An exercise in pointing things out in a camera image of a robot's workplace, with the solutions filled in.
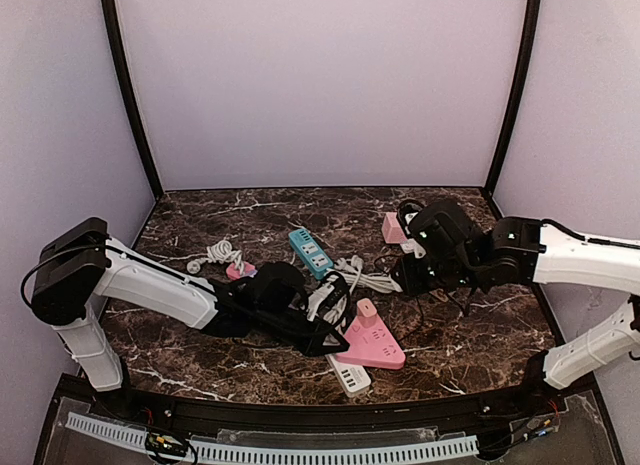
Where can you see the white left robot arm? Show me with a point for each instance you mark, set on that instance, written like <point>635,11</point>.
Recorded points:
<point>86,261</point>

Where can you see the black frame post left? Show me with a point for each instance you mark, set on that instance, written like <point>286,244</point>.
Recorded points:
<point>128,95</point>

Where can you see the pink adapter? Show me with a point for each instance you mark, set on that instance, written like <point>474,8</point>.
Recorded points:
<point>243,269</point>

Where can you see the black frame post right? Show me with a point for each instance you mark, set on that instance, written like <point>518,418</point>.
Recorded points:
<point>523,58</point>

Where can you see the teal power strip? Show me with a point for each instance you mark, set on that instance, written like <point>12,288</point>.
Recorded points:
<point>309,251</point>

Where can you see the pink triangular power strip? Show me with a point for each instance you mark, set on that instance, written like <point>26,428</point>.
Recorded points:
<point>371,344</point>

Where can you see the white cable duct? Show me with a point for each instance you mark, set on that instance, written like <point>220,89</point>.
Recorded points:
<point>417,446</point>

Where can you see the small circuit board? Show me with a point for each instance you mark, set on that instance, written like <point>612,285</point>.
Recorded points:
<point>165,444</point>

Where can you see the white square adapter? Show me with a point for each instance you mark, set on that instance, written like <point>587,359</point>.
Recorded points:
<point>410,246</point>

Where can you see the black frame post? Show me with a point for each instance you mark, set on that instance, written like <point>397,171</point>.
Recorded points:
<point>523,58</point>
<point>128,95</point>

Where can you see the white power strip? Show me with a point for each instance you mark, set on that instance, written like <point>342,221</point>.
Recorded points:
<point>353,379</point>

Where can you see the peach charger cube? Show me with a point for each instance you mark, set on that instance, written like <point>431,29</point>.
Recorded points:
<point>366,313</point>

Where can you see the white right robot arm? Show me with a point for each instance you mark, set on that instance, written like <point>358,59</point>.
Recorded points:
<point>527,251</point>

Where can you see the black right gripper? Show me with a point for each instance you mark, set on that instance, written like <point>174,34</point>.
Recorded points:
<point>409,276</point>

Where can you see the white round power plug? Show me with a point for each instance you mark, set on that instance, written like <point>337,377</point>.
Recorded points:
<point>440,295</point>

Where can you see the pink cube socket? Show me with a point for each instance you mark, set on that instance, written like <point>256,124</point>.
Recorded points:
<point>392,231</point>

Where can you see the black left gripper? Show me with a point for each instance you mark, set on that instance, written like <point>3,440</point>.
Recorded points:
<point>310,336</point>

